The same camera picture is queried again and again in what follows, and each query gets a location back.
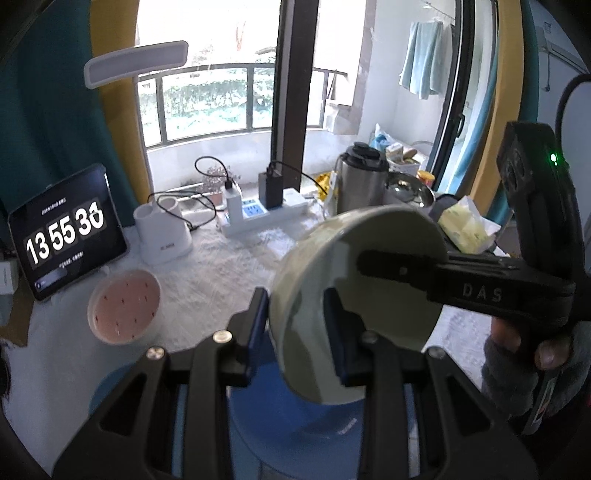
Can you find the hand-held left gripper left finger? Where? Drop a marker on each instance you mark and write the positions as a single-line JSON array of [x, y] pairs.
[[256, 323]]

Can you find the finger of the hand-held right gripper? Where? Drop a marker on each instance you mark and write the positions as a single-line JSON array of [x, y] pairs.
[[392, 267]]

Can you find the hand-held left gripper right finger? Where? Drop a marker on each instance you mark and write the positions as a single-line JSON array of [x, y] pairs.
[[334, 332]]

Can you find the cream bowl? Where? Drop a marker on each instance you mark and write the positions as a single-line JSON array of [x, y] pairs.
[[392, 230]]

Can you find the large light blue plate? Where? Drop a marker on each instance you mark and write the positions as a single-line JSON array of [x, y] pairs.
[[104, 392]]

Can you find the person's right hand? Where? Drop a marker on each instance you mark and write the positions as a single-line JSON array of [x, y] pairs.
[[508, 374]]

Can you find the pale yellow packet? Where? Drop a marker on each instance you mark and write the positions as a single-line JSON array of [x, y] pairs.
[[466, 226]]

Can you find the steel bowl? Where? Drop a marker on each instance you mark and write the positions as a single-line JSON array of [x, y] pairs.
[[408, 191]]

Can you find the steel kettle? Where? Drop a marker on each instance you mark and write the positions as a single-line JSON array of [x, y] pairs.
[[360, 184]]

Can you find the white power strip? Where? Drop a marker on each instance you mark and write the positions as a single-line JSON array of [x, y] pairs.
[[258, 219]]

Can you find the yellow bag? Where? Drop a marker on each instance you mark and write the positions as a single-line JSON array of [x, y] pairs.
[[327, 182]]

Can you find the white charger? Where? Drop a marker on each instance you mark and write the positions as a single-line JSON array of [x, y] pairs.
[[232, 203]]

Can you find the white desk lamp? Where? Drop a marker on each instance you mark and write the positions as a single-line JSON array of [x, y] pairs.
[[166, 240]]

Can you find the white bowl with pink inside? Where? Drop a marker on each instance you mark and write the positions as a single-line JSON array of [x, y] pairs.
[[122, 304]]

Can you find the yellow curtain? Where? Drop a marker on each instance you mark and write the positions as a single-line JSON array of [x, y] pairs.
[[501, 92], [115, 120]]

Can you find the small potted plant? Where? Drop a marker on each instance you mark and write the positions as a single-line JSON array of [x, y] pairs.
[[215, 177]]

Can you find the balcony cardboard box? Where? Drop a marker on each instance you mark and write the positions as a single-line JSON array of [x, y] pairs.
[[339, 117]]

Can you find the white air conditioner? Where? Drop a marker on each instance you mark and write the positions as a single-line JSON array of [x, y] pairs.
[[561, 48]]

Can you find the tablet showing clock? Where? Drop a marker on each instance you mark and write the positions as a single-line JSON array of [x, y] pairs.
[[69, 258]]

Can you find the light blue towel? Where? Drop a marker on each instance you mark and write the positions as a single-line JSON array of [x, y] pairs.
[[422, 60]]

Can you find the small white box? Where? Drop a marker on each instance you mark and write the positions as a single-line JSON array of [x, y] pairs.
[[7, 277]]

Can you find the balcony railing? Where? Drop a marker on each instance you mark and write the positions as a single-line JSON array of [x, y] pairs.
[[207, 69]]

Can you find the teal curtain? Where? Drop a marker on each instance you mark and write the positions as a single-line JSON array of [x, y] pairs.
[[55, 115]]

